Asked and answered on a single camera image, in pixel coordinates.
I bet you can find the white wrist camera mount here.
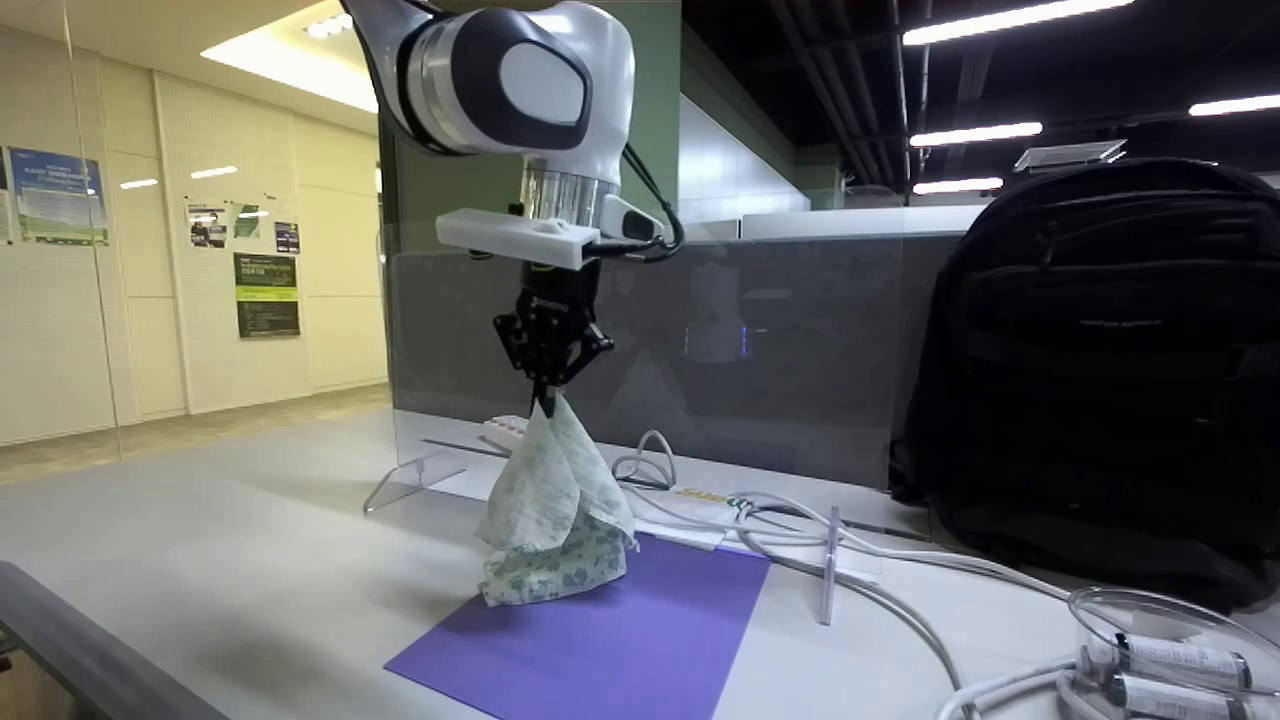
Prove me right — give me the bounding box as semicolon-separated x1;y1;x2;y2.
431;196;676;278

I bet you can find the pale green patterned towel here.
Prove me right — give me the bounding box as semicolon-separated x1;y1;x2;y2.
471;390;643;613

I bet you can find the white cable connector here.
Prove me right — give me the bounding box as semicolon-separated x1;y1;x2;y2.
1078;628;1266;695
1100;673;1280;720

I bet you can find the grey partition panel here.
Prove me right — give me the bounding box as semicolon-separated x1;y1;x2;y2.
384;233;969;493

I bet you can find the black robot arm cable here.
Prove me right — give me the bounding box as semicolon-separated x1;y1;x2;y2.
618;142;688;261

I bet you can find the long ceiling tube light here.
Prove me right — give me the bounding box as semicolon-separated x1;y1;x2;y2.
901;0;1142;54
907;118;1049;152
907;173;1009;201
1184;88;1280;124

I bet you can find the square ceiling light panel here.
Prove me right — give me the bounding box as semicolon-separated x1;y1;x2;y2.
196;0;384;121

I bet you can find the dark wall sign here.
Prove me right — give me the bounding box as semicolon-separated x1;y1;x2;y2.
233;248;306;298
233;298;306;343

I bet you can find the white thick cable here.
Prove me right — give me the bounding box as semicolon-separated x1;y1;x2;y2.
726;493;1280;720

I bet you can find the white power strip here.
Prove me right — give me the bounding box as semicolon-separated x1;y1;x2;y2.
476;411;537;458

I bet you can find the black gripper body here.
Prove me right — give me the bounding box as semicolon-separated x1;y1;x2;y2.
487;261;619;390

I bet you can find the purple mat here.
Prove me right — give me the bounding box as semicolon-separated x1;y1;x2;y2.
381;527;778;720

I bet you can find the blue wall poster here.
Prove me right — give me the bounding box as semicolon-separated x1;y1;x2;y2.
5;143;111;252

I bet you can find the grey box behind backpack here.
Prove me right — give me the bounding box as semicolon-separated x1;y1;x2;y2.
1012;138;1131;180

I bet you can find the white looped power cable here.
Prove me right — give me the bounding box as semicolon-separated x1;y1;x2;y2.
605;425;735;527

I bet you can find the black backpack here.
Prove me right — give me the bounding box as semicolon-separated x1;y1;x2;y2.
884;152;1280;616

